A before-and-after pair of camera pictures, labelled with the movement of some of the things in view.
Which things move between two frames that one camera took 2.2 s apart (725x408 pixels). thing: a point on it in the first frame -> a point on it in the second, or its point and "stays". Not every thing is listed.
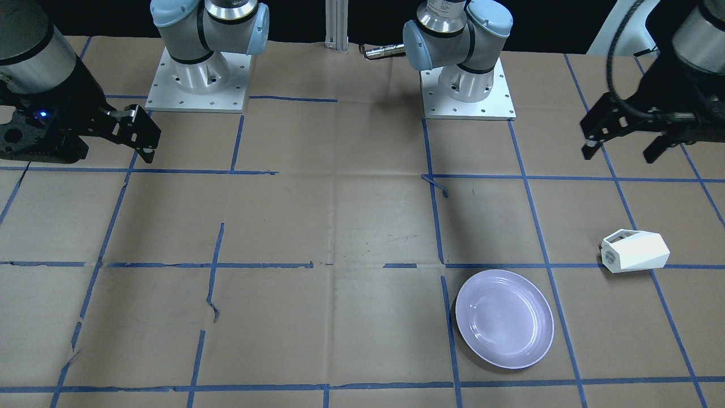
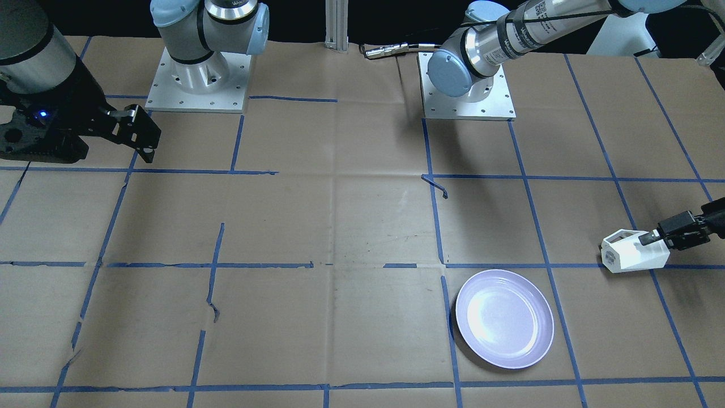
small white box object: [627, 249] stays
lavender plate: [502, 321] stays
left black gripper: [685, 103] -> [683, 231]
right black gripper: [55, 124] stays
